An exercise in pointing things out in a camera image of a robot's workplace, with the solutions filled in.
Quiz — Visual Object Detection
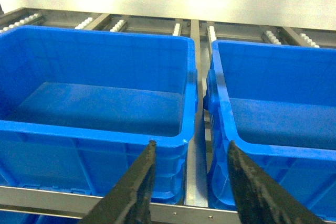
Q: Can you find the right blue plastic crate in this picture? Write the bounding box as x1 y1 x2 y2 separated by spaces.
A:
204 40 335 221

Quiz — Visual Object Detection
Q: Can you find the lower blue plastic crate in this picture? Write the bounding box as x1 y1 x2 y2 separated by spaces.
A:
1 211 79 224

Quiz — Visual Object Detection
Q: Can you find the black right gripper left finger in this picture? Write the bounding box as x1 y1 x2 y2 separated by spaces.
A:
79 140 156 223

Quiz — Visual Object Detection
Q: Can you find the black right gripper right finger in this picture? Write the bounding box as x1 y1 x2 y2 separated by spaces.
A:
227 141 325 223

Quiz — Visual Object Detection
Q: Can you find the stainless steel shelf rack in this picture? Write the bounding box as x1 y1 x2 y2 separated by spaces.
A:
1 8 335 223

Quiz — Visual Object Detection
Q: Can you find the large blue plastic crate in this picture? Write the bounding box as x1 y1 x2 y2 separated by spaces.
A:
1 26 198 204

